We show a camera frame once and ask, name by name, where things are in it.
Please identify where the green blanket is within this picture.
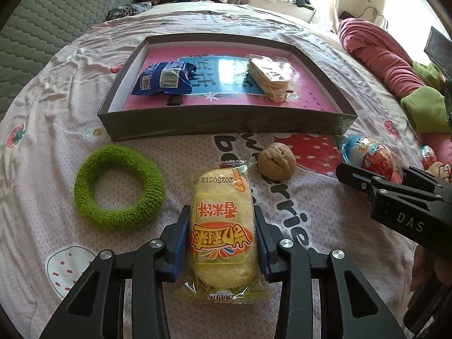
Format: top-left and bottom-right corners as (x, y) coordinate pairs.
(401, 61), (452, 135)

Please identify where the red ball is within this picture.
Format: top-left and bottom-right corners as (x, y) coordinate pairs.
(341, 133), (403, 184)

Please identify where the grey cardboard box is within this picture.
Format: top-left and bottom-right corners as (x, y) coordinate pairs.
(97, 34), (358, 140)

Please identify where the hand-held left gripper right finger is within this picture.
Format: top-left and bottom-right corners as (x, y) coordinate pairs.
(253, 207), (407, 339)

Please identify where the black television screen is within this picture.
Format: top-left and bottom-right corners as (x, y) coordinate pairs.
(424, 26), (452, 75)

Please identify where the dark patterned pillow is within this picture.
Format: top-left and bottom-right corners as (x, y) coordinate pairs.
(106, 2), (152, 22)

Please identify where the person's right hand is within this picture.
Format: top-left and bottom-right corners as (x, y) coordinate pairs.
(410, 245), (440, 292)

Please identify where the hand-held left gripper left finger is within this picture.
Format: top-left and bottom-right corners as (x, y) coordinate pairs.
(39, 205), (191, 339)

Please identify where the pink quilt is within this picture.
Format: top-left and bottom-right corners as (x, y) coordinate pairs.
(337, 18), (452, 165)

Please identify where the brown walnut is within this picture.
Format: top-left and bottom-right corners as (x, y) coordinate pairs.
(257, 142), (295, 180)

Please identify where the green knitted ring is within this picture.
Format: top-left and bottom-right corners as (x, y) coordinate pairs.
(74, 145), (166, 230)

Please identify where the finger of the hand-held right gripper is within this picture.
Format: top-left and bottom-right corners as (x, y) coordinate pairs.
(335, 162), (380, 202)
(403, 167), (452, 200)

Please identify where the yellow snack packet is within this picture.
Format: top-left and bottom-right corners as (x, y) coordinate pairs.
(171, 160), (278, 302)

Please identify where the clear biscuit packet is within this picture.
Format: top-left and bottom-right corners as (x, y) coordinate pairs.
(245, 54), (299, 103)

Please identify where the small wrapped candy ball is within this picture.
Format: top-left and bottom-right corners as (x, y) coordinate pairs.
(420, 145), (438, 170)

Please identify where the blue snack packet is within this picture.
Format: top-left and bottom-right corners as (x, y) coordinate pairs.
(131, 61), (197, 97)

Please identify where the pink printed bed sheet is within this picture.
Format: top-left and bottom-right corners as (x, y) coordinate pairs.
(0, 2), (452, 339)

